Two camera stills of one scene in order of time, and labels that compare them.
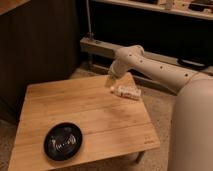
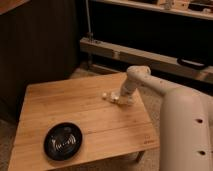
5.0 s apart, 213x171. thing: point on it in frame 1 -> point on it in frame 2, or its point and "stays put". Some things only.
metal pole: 88,20 stays put
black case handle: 194,63 stays put
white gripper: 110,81 -> 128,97
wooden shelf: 202,9 stays put
